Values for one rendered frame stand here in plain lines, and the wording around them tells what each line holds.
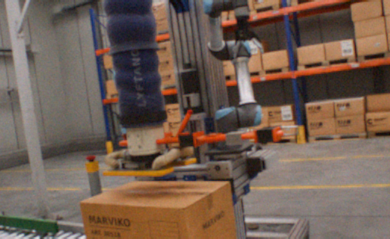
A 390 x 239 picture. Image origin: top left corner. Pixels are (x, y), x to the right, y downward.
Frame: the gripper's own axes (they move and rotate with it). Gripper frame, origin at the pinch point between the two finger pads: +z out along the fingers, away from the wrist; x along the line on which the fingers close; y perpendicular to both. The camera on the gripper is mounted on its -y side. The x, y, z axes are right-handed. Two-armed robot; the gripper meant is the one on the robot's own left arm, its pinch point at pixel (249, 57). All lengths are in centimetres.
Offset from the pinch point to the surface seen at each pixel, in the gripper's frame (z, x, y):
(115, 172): 45, -51, 53
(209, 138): 34, -6, 45
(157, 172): 45, -27, 55
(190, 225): 66, -13, 59
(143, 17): -22, -31, 43
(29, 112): 8, -345, -146
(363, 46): -39, 23, -679
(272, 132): 33, 21, 48
